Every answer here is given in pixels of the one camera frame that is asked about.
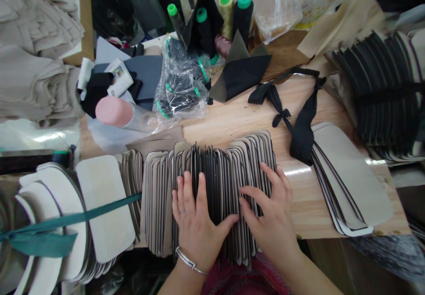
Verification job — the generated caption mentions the brown suede fabric piece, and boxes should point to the brown suede fabric piece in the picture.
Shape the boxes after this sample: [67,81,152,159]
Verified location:
[248,28,320,82]

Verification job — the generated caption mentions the black-tied bundle of dark-edged pieces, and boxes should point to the black-tied bundle of dark-edged pieces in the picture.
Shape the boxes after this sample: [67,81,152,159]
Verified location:
[327,31,425,163]

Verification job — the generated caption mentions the black and olive triangular fabric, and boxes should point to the black and olive triangular fabric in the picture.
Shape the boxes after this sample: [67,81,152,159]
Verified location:
[208,28,274,104]

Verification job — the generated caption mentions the row of beige black-edged pieces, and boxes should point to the row of beige black-edged pieces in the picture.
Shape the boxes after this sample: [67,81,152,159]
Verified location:
[139,130,277,271]

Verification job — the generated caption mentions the fanned stack of beige pieces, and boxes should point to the fanned stack of beige pieces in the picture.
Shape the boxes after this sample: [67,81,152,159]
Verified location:
[310,121,395,238]

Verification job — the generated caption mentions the plastic bag of black spools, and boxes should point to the plastic bag of black spools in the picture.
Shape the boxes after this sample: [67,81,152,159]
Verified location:
[152,34,220,127]

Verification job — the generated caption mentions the small white printed box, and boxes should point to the small white printed box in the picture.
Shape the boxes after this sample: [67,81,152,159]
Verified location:
[105,58,135,99]

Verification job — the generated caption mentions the knotted black fabric strips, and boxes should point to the knotted black fabric strips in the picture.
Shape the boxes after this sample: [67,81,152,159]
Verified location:
[248,68,328,167]

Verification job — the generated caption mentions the person's right hand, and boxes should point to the person's right hand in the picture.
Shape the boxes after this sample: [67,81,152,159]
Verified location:
[238,162,301,260]

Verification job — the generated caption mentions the beige fabric strip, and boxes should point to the beige fabric strip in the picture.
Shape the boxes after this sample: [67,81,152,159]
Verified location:
[296,0,387,57]

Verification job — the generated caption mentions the green ribbon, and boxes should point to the green ribbon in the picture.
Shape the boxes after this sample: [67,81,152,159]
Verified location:
[0,192,143,257]

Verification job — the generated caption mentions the slim black cone, green top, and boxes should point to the slim black cone, green top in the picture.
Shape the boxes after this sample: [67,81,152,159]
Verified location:
[167,4,187,42]

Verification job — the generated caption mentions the large black thread cone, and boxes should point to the large black thread cone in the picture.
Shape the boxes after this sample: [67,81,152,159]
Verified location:
[232,0,255,48]

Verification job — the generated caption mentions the dark patterned fabric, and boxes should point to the dark patterned fabric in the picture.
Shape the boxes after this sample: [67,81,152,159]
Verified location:
[347,233,425,295]

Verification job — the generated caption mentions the white bag with yellow print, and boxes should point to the white bag with yellow print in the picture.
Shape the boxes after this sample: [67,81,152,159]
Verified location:
[297,0,367,31]

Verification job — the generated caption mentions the ribbon-tied bundle of beige pieces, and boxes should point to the ribbon-tied bundle of beige pieces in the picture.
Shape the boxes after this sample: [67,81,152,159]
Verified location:
[13,150,144,295]

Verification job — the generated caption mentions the grey foam sheets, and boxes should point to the grey foam sheets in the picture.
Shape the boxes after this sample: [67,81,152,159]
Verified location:
[94,37,164,113]

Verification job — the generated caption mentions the pile of beige fabric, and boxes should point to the pile of beige fabric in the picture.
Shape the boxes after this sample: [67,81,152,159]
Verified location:
[0,0,88,130]

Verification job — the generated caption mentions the wooden frame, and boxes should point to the wooden frame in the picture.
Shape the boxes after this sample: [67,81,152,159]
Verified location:
[61,0,97,67]

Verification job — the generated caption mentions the black fabric over thread cone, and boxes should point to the black fabric over thread cone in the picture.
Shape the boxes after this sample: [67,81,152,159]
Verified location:
[180,0,225,59]

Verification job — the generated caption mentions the clear bottle with pink cap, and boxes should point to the clear bottle with pink cap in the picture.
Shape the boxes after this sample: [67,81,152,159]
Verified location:
[95,96,157,132]

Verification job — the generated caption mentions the person's body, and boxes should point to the person's body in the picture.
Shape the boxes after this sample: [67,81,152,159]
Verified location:
[198,254,334,295]

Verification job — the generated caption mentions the olive thread cone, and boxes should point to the olive thread cone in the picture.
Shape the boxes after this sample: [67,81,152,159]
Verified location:
[218,0,235,40]

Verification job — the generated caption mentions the person's left hand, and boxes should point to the person's left hand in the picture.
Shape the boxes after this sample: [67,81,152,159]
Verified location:
[172,171,240,270]

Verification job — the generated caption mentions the crumpled black fabric scraps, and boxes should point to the crumpled black fabric scraps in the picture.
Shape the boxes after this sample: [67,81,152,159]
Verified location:
[77,71,114,120]

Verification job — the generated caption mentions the black machine with green spool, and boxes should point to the black machine with green spool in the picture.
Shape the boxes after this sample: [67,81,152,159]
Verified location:
[0,144,77,177]

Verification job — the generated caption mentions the clear bag of brown material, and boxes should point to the clear bag of brown material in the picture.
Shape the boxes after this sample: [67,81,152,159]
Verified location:
[241,0,311,45]

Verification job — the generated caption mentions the maroon thread spool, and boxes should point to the maroon thread spool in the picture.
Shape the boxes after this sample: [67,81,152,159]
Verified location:
[214,34,234,60]

